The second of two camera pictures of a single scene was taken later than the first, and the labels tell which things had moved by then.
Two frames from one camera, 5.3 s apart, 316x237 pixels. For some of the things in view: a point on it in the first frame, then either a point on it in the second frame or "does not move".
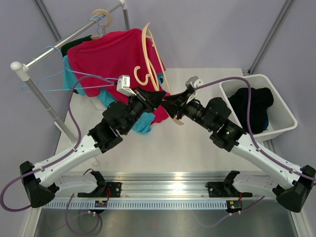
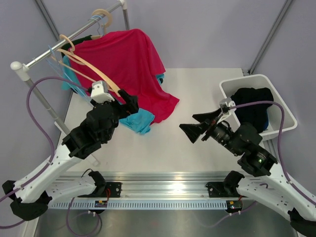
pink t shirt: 106,64 does not move
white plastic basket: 280,119 does not move
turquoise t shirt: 140,125 does not move
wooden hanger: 144,83 → 76,59
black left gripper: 150,100 → 131,103
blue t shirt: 266,122 does not move
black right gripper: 177,102 → 193,130
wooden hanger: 110,19 does not move
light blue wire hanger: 59,71 → 55,61
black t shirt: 261,99 does not move
